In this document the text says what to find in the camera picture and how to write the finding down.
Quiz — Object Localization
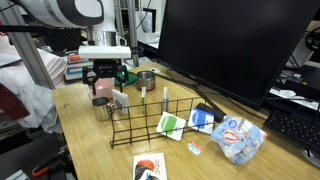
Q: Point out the red white label sticker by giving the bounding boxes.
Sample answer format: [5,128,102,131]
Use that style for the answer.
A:
[188,141,202,155]

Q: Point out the stack of books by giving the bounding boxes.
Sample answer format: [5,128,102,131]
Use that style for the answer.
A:
[64,54,93,81]

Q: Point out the white blue transport book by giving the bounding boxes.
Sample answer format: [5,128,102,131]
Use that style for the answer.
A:
[188,108,214,134]

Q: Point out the white book orange circle upright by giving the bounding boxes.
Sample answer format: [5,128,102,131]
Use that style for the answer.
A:
[162,87,169,112]

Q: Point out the small steel pitcher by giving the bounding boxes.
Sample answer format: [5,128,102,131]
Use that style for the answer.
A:
[92,97,113,121]

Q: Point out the black keyboard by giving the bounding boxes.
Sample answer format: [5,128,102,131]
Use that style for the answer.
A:
[264,110,320,153]

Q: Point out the white green vegetables book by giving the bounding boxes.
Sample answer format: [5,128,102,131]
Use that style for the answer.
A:
[156,112,186,141]

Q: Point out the large black computer monitor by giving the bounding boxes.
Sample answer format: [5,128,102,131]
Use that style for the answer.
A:
[158,0,320,109]

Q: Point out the green speckled plate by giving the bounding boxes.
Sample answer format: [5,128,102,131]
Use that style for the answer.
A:
[114,72,137,86]

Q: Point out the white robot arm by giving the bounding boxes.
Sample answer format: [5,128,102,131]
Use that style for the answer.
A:
[18,0,131,94]

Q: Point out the black wire rack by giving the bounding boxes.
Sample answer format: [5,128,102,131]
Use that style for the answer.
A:
[110,97,206,147]

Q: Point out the blue white plastic bag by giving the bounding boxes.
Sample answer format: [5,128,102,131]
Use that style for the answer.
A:
[210,115,267,165]

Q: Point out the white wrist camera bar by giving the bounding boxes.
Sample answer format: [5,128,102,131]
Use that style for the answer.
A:
[78,46,131,59]

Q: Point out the pink bowl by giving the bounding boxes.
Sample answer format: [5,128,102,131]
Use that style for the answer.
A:
[88,78,114,99]

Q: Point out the pink cloth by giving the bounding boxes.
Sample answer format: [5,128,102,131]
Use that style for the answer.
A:
[0,34,68,134]

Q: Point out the abc book red black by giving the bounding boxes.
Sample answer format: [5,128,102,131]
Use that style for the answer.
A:
[133,153,167,180]

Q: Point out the steel tin with brown base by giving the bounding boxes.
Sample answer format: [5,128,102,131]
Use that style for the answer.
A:
[137,71,156,91]

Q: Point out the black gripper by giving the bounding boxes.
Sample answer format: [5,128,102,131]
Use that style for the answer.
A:
[82,58,129,96]

